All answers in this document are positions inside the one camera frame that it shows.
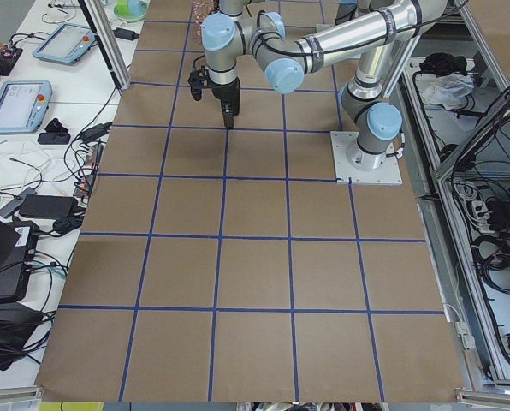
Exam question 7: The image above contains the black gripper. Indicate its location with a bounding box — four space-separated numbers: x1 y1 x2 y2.
209 78 240 129

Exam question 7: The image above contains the black power adapter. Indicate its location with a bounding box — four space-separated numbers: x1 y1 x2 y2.
113 27 139 41

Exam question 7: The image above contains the green bowl with blocks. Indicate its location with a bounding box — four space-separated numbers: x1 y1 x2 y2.
113 0 148 22

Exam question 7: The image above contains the far teach pendant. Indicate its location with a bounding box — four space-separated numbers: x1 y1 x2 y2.
33 23 96 65

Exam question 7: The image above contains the teach pendant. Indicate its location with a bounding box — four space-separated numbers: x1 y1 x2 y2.
0 80 53 134
33 23 96 65

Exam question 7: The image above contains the near teach pendant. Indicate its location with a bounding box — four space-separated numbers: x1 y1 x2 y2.
0 80 53 134

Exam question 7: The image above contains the black power brick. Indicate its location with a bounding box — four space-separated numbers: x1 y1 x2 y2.
19 194 78 219

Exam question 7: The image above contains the black laptop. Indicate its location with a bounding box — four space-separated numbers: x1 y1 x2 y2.
0 221 39 304

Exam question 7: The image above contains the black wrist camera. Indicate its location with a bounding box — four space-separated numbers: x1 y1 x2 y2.
188 66 211 101

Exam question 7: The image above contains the copper wire wine rack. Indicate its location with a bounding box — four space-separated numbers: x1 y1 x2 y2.
193 0 219 38

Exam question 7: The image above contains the aluminium frame post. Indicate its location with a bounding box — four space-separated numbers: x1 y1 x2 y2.
79 0 131 92

